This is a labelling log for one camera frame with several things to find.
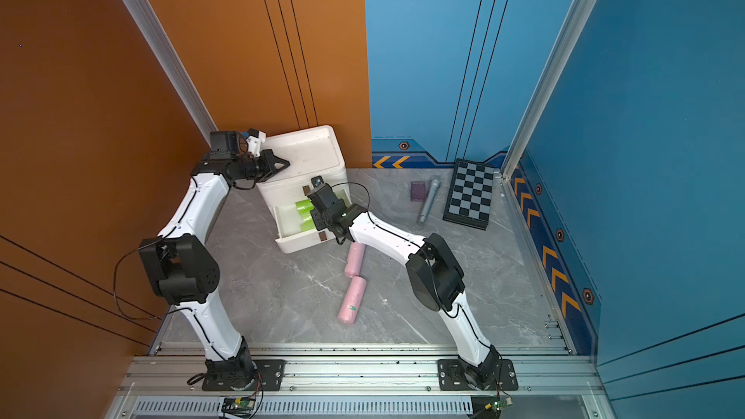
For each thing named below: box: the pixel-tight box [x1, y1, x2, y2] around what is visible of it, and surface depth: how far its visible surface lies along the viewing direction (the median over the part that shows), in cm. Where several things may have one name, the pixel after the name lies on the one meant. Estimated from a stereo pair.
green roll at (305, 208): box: [294, 199, 316, 219], surface depth 95 cm
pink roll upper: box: [344, 241, 366, 279], surface depth 93 cm
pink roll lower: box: [337, 276, 368, 324], surface depth 84 cm
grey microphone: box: [417, 177, 442, 226], surface depth 111 cm
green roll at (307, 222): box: [296, 207, 318, 232], surface depth 94 cm
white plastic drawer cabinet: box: [257, 125, 351, 255], surface depth 91 cm
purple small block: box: [410, 181, 427, 202], surface depth 111 cm
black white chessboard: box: [442, 158, 495, 231], surface depth 111 cm
